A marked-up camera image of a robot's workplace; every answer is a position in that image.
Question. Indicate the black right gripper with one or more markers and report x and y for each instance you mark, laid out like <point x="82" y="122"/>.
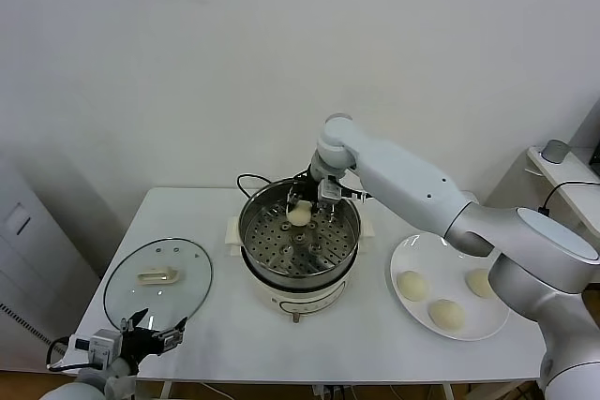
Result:
<point x="310" y="183"/>

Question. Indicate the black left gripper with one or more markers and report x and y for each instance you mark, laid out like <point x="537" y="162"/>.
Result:
<point x="140" y="344"/>

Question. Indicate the white steamed baozi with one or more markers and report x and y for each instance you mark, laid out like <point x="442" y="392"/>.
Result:
<point x="478" y="284"/>
<point x="446" y="313"/>
<point x="300" y="216"/>
<point x="412" y="285"/>

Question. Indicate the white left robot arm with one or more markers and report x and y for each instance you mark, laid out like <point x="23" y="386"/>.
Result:
<point x="84" y="386"/>

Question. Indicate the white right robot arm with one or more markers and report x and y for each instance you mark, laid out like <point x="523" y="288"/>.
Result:
<point x="422" y="184"/>

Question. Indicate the stainless steel steamer basket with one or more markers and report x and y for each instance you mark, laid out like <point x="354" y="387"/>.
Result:
<point x="300" y="255"/>

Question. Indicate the white table leg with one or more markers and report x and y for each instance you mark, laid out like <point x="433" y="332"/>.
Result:
<point x="165" y="391"/>
<point x="447" y="391"/>

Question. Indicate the cream electric cooker base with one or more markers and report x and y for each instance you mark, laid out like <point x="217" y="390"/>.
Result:
<point x="300" y="299"/>

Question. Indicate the white round plate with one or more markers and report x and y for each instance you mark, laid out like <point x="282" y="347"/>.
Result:
<point x="408" y="250"/>

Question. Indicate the black white striped strip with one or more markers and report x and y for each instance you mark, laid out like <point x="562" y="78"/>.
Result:
<point x="21" y="322"/>

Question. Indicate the white cabinet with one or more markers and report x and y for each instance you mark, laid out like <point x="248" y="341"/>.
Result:
<point x="37" y="255"/>

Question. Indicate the grey cylinder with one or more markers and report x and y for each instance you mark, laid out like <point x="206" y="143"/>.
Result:
<point x="554" y="151"/>

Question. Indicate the white side desk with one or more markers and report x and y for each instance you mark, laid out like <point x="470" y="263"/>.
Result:
<point x="562" y="175"/>

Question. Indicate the grey monitor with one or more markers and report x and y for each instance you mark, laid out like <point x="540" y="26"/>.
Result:
<point x="586" y="123"/>

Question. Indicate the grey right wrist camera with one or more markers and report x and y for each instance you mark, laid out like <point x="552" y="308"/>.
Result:
<point x="330" y="190"/>

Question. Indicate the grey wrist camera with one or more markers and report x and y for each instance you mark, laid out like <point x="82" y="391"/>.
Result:
<point x="100" y="346"/>
<point x="330" y="190"/>

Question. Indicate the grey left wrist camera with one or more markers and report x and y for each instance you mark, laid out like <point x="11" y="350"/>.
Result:
<point x="100" y="346"/>

